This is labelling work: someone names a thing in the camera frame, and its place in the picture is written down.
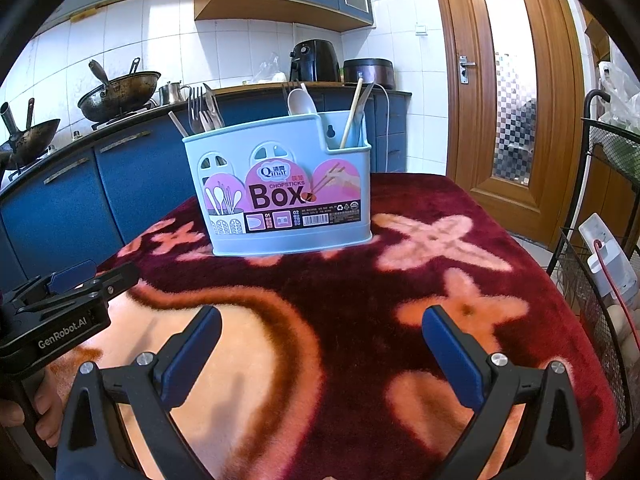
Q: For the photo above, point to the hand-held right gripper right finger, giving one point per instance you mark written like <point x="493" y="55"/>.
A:
<point x="450" y="360"/>

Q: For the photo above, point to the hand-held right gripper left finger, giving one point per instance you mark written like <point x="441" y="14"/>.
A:
<point x="192" y="355"/>

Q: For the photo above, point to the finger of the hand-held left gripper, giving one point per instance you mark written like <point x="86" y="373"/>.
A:
<point x="72" y="275"/>
<point x="117" y="277"/>

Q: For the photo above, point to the wooden chopstick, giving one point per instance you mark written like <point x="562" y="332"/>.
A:
<point x="176" y="124"/>
<point x="351" y="115"/>

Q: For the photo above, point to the large steel fork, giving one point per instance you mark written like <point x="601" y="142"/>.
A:
<point x="194" y="105"/>

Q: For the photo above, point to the light blue plastic utensil holder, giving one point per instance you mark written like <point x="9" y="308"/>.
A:
<point x="280" y="160"/>

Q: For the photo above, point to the pale matte spoon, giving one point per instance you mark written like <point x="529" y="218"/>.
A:
<point x="302" y="102"/>

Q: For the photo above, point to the grey chopstick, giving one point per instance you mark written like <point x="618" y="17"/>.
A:
<point x="367" y="95"/>

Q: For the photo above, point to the person's left hand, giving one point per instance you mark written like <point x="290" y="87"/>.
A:
<point x="50" y="405"/>

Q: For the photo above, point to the blue kitchen base cabinet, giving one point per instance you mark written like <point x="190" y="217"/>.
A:
<point x="75" y="200"/>

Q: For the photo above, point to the red floral printed blanket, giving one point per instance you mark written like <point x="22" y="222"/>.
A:
<point x="350" y="310"/>

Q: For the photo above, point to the small black wok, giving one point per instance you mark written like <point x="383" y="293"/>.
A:
<point x="30" y="142"/>

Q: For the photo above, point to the gas stove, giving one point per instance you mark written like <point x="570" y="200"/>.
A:
<point x="125" y="116"/>

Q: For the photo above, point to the large black wok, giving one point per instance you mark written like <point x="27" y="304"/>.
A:
<point x="120" y="95"/>

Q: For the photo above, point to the steel kettle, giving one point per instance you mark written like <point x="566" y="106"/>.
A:
<point x="172" y="94"/>

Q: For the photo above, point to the steel ladle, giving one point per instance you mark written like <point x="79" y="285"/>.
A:
<point x="98" y="72"/>

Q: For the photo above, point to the wooden door with glass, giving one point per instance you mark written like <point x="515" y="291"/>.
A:
<point x="465" y="135"/>

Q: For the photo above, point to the black metal rack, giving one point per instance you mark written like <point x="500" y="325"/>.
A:
<point x="587" y="170"/>

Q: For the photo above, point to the clear plastic bag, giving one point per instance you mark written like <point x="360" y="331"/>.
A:
<point x="270" y="72"/>

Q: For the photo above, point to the black air fryer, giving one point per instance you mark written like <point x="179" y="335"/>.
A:
<point x="312" y="60"/>

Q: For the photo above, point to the dark rice cooker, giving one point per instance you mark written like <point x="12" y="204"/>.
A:
<point x="370" y="74"/>

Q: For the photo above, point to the white plastic bag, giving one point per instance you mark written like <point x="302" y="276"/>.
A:
<point x="620" y="95"/>

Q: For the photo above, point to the white light switch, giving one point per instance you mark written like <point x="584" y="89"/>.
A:
<point x="421" y="30"/>

